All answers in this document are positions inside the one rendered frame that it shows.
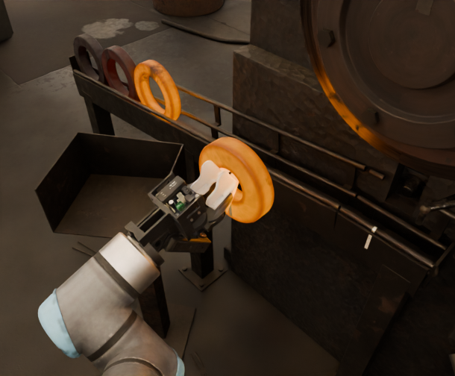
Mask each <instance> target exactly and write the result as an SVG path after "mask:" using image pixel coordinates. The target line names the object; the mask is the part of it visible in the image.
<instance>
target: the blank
mask: <svg viewBox="0 0 455 376"><path fill-rule="evenodd" d="M208 160H211V161H213V162H214V163H215V164H216V165H217V166H218V167H219V168H224V169H227V170H229V171H230V172H232V173H233V174H234V175H235V177H236V178H237V180H238V181H239V183H240V185H241V187H242V191H241V190H239V189H238V188H237V189H236V192H235V194H234V196H233V200H232V202H231V205H230V207H229V209H228V212H227V215H229V217H231V218H233V219H235V220H237V221H239V222H243V223H251V222H255V221H257V220H258V219H259V218H261V217H262V216H263V215H265V214H266V213H267V212H269V210H270V209H271V207H272V205H273V202H274V187H273V183H272V179H271V177H270V174H269V172H268V170H267V168H266V166H265V165H264V163H263V162H262V160H261V159H260V158H259V156H258V155H257V154H256V153H255V152H254V151H253V150H252V149H251V148H250V147H249V146H248V145H246V144H245V143H243V142H242V141H240V140H238V139H235V138H232V137H221V138H219V139H217V140H215V141H214V142H212V143H210V144H209V145H206V146H205V147H204V148H203V150H202V151H201V154H200V157H199V170H200V173H201V166H202V165H203V164H204V163H205V162H206V161H208Z"/></svg>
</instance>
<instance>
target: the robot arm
mask: <svg viewBox="0 0 455 376"><path fill-rule="evenodd" d="M168 179H169V181H170V182H169V183H168V184H167V185H166V186H165V187H164V188H163V189H162V190H161V191H159V192H157V189H158V188H159V187H160V186H161V185H163V184H164V183H165V182H166V181H167V180H168ZM238 184H239V181H238V180H237V178H236V177H235V175H234V174H233V173H232V172H230V171H229V170H227V169H224V168H219V167H218V166H217V165H216V164H215V163H214V162H213V161H211V160H208V161H206V162H205V163H204V164H203V165H202V166H201V174H200V177H199V178H198V180H196V181H195V182H194V183H191V184H187V185H186V182H185V180H183V179H182V178H181V177H179V176H176V177H175V175H174V173H173V172H171V173H170V174H169V175H168V176H167V177H166V178H165V179H163V180H162V181H161V182H160V183H159V184H158V185H157V186H156V187H155V188H153V190H152V191H150V192H149V193H148V196H149V197H150V199H151V200H152V202H153V203H154V205H155V208H154V209H153V210H151V211H150V212H149V213H148V214H147V215H146V216H145V217H144V218H143V219H141V220H140V221H139V222H138V223H137V224H136V225H135V224H134V223H133V222H132V221H130V222H129V223H128V224H127V225H126V226H125V229H126V230H127V231H128V233H126V234H127V235H128V237H126V236H125V235H124V234H123V233H118V234H117V235H115V236H114V238H112V239H111V241H109V242H108V243H107V244H106V245H105V246H104V247H103V248H101V249H100V250H99V251H98V253H97V254H95V255H94V256H93V257H91V258H90V259H89V260H88V261H87V262H86V263H85V264H84V265H82V267H80V268H79V270H77V271H76V272H75V273H74V274H73V275H72V276H71V277H70V278H69V279H68V280H66V281H65V282H64V283H63V284H62V285H61V286H60V287H58V288H57V289H54V291H53V293H52V294H51V295H50V296H49V297H48V298H47V299H46V300H45V301H44V302H43V303H42V304H41V305H40V307H39V309H38V317H39V320H40V323H41V325H42V326H43V329H44V330H45V332H46V333H47V334H48V336H49V337H50V339H51V340H52V341H53V343H54V344H55V345H56V346H57V347H58V348H60V349H61V350H62V351H63V353H64V354H65V355H67V356H68V357H71V358H76V357H79V356H80V355H81V353H82V354H83V355H84V356H85V357H86V358H87V359H88V360H89V361H90V362H91V363H92V364H93V365H94V366H95V367H96V368H97V369H98V370H99V371H100V372H101V373H102V374H101V376H184V372H185V368H184V364H183V361H182V359H181V358H180V357H179V356H178V354H177V352H176V351H175V350H174V349H173V348H172V347H170V346H168V345H167V344H166V343H165V342H164V341H163V340H162V339H161V338H160V337H159V336H158V335H157V334H156V333H155V332H154V331H153V330H152V328H151V327H150V326H149V325H148V324H147V323H146V322H145V321H144V320H143V319H142V318H141V317H140V316H139V315H138V314H137V313H136V312H135V311H134V310H133V309H132V308H131V307H130V304H131V303H132V302H133V301H134V299H136V298H137V297H138V296H139V294H141V293H142V292H143V291H144V290H145V289H146V288H147V287H148V286H149V285H150V284H151V283H152V282H153V281H155V280H156V279H157V278H158V277H159V276H160V272H159V270H158V269H157V268H156V266H157V267H160V266H161V265H162V264H163V263H164V262H165V261H164V259H163V258H162V257H161V256H160V255H159V252H160V251H161V250H162V249H164V250H165V251H166V252H189V253H204V252H205V251H206V250H207V248H208V246H209V245H210V243H211V241H210V240H209V239H208V238H207V235H206V234H205V233H204V232H205V231H207V232H210V230H211V229H212V228H213V227H214V226H216V225H217V224H218V223H220V221H221V220H223V218H224V217H225V216H226V214H227V212H228V209H229V207H230V205H231V202H232V200H233V196H234V194H235V192H236V189H237V187H238ZM205 200H206V202H205ZM204 204H206V205H207V206H209V207H208V208H207V207H205V205H204Z"/></svg>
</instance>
